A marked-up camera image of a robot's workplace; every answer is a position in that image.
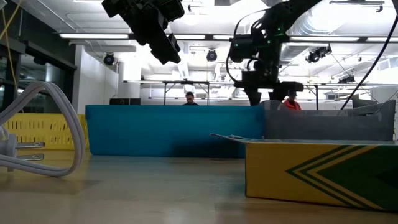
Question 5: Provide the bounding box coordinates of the orange yellow crayon box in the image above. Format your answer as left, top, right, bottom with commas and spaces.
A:
210, 133, 398, 212

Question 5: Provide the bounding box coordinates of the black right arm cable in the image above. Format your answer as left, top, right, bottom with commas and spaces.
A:
340, 14, 398, 110

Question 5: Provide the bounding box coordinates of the yellow plastic basket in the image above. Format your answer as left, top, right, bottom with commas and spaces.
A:
2, 113, 90, 151

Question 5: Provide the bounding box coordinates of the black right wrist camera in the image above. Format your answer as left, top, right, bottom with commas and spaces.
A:
229, 33, 259, 63

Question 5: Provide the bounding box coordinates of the dark grey plastic bin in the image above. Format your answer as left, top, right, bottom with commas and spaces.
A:
259, 99, 396, 142

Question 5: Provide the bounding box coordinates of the person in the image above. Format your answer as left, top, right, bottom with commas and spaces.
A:
282, 90, 302, 111
182, 91, 200, 106

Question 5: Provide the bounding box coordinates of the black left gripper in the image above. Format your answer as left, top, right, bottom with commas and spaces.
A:
101, 0, 185, 65

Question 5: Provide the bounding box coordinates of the teal plastic bin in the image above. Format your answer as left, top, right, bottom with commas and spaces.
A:
85, 105, 266, 159

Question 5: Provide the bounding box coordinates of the black flat box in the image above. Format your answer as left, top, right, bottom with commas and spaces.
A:
109, 98, 141, 106

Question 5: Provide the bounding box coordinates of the white lamp power cable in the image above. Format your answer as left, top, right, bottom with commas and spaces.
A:
0, 80, 86, 177

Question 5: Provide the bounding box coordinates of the grey chair back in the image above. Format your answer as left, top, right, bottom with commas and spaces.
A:
351, 98, 379, 110

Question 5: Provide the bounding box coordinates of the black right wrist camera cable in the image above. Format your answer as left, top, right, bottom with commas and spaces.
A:
226, 11, 268, 83

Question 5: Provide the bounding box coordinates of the black background table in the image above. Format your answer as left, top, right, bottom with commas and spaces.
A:
303, 83, 320, 110
162, 80, 211, 106

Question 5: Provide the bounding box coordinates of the yellow hanging cable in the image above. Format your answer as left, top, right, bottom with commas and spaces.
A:
0, 0, 24, 114

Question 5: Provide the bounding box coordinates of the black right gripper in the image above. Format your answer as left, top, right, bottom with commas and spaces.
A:
234, 46, 304, 106

